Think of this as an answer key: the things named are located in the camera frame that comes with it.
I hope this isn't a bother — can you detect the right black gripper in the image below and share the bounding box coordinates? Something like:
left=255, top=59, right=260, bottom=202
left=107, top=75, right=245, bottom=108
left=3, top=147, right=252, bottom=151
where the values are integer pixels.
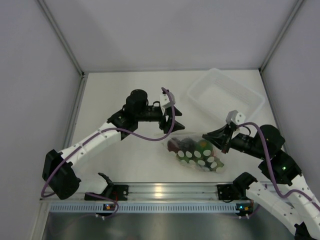
left=202, top=122, right=268, bottom=159

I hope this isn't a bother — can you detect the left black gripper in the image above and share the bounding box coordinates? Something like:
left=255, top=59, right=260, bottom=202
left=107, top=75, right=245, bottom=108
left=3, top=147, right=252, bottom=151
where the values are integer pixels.
left=135, top=105, right=185, bottom=133

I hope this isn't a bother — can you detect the clear zip top bag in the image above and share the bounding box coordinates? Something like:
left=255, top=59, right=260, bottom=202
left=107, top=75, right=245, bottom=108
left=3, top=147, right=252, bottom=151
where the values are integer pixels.
left=160, top=131, right=227, bottom=174

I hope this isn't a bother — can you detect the green fake lime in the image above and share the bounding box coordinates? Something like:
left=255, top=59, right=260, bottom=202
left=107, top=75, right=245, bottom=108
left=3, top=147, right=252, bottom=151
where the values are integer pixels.
left=193, top=139, right=213, bottom=160

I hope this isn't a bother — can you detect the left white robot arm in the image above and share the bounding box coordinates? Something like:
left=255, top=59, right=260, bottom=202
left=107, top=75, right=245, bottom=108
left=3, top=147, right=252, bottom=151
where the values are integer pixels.
left=40, top=88, right=185, bottom=200

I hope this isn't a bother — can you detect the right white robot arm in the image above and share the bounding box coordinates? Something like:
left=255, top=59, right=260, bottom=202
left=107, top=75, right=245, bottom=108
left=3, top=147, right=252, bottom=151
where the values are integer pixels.
left=202, top=122, right=320, bottom=240

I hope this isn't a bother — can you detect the white plastic basket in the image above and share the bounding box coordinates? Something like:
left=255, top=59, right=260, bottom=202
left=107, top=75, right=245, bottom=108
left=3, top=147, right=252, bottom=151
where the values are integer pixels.
left=186, top=68, right=266, bottom=123

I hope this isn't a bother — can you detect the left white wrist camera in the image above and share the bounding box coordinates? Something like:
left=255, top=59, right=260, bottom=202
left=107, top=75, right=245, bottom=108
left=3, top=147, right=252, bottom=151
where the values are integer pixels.
left=159, top=92, right=176, bottom=109

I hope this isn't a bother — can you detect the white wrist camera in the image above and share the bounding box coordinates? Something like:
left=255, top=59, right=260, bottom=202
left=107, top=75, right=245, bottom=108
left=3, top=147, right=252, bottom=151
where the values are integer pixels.
left=225, top=110, right=246, bottom=125
left=159, top=92, right=176, bottom=109

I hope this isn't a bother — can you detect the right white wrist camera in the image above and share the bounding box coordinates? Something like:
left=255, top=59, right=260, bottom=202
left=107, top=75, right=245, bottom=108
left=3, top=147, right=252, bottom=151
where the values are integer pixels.
left=225, top=110, right=246, bottom=125

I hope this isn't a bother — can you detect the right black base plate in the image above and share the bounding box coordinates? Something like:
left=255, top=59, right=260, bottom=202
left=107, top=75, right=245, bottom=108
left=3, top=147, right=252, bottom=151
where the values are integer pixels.
left=216, top=184, right=248, bottom=203

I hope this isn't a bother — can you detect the slotted grey cable duct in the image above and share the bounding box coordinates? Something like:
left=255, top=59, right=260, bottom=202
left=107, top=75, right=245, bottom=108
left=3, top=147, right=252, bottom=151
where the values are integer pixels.
left=49, top=202, right=251, bottom=214

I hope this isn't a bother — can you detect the aluminium mounting rail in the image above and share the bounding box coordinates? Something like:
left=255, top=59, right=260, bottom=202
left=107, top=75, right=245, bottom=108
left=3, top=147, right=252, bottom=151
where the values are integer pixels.
left=39, top=181, right=278, bottom=201

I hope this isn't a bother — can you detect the right frame post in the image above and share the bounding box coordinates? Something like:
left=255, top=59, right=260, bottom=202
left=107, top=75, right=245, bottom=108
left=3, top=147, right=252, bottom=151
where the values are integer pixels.
left=258, top=0, right=307, bottom=72

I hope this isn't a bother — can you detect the frame post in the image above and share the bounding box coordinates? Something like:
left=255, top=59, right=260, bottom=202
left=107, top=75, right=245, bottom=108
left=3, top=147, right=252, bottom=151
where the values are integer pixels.
left=258, top=0, right=307, bottom=72
left=37, top=0, right=86, bottom=76

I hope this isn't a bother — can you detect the left frame post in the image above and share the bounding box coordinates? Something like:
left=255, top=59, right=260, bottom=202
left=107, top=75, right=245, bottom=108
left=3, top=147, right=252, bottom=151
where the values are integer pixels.
left=37, top=0, right=86, bottom=76

